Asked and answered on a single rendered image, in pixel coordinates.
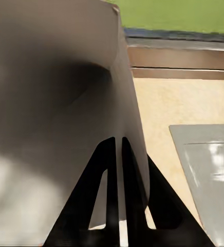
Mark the paper coffee filter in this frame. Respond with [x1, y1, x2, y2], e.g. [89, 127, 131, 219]
[0, 0, 150, 247]

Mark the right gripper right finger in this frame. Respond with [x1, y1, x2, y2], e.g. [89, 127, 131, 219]
[122, 137, 215, 247]

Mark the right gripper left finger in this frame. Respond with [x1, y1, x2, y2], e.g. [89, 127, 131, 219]
[43, 137, 120, 247]

